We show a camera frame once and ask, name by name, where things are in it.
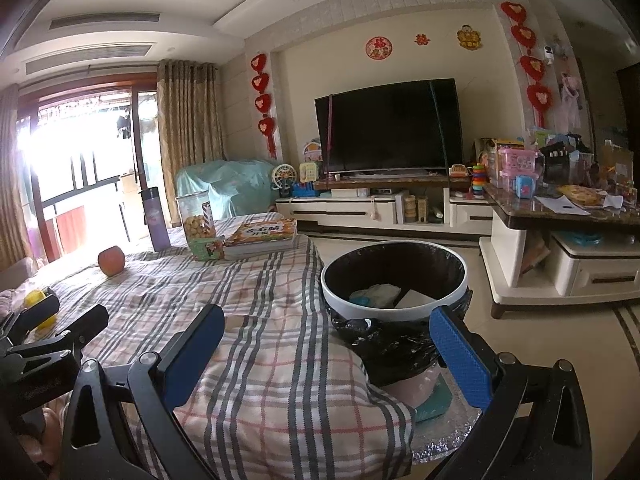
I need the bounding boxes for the brown wooden tv riser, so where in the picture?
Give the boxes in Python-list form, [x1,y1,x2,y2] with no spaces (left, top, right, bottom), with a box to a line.
[314,174,451,192]

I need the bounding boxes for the white tissue pack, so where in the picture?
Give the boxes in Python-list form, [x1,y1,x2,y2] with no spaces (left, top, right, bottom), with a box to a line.
[395,289,436,309]

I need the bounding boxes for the teal square pad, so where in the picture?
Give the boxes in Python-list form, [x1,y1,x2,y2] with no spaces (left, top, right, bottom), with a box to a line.
[415,375,453,423]

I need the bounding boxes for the ferris wheel toy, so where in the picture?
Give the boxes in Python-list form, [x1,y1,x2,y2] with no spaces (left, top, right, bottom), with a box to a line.
[271,162,297,193]

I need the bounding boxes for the round red wall sticker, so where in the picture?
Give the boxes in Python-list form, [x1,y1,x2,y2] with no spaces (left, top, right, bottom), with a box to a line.
[366,36,393,60]

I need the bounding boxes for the purple water bottle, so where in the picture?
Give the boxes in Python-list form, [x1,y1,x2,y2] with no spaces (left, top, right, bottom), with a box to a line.
[142,187,172,252]

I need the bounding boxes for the red heart wall hanging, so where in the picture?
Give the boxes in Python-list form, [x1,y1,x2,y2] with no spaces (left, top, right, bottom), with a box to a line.
[501,1,553,128]
[250,52,278,158]

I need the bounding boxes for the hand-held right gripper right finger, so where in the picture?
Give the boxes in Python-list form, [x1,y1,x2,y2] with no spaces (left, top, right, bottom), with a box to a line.
[429,305,593,480]

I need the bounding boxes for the beige patterned curtain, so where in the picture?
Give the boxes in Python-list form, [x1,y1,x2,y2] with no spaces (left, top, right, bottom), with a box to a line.
[156,59,225,231]

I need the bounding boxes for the clear cookie jar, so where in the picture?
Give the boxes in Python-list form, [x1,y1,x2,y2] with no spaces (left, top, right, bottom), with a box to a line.
[176,191,217,248]

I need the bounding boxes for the black trash bag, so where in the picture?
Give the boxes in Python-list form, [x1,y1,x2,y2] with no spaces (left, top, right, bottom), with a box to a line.
[325,245,473,388]

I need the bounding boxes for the red apple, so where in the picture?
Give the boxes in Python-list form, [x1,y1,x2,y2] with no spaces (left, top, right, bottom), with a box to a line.
[97,245,126,276]

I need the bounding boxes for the yellow plastic cup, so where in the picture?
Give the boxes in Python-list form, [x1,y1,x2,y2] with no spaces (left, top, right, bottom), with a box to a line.
[24,290,56,331]

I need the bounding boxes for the plaid blanket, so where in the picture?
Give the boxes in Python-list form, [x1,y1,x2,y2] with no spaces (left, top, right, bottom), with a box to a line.
[0,220,416,480]

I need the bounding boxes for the silver foil mat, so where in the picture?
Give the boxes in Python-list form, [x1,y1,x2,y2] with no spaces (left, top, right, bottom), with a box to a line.
[410,375,483,463]

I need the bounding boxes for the green carton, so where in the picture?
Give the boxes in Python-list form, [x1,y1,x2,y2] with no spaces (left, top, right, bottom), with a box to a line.
[189,236,226,261]

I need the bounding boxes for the ceiling air vent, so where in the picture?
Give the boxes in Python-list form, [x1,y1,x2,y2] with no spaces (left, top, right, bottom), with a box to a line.
[25,45,152,75]

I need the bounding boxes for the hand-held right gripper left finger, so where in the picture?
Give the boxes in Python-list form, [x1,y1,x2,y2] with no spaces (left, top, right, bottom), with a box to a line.
[59,304,226,480]

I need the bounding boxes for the golden figure wall sticker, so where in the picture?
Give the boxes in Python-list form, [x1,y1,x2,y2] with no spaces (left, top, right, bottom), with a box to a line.
[456,25,483,51]

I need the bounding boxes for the brown curtain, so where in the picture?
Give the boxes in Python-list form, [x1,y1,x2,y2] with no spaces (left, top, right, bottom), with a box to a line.
[0,85,31,271]

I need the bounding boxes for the orange patterned tray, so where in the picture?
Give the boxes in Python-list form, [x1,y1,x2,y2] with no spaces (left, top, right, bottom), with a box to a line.
[557,184,606,207]

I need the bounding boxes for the marble top coffee table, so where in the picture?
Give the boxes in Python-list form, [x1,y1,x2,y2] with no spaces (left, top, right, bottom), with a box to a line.
[479,182,640,318]

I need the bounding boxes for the teal covered armchair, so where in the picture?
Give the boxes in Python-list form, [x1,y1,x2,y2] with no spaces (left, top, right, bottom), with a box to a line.
[174,159,281,221]

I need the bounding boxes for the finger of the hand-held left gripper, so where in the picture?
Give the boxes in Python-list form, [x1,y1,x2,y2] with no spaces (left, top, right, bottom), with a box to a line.
[9,304,110,362]
[4,295,61,345]

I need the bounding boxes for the pink hanging clothes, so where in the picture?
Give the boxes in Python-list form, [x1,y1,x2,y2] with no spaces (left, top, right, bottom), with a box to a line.
[557,72,583,133]

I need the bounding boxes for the black television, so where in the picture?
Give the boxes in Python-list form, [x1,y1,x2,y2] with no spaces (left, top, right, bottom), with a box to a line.
[314,78,463,173]

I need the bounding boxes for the orange picture book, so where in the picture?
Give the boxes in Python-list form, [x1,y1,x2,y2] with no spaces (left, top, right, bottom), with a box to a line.
[223,218,299,259]

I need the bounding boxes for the pink toy box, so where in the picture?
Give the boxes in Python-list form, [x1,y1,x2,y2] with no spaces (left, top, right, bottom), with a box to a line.
[497,147,543,188]

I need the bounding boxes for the white round trash bin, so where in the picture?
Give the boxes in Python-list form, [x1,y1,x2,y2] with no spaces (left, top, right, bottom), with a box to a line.
[320,240,472,409]

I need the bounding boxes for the white tv cabinet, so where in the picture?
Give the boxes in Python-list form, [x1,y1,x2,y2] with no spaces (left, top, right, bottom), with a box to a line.
[275,187,496,243]

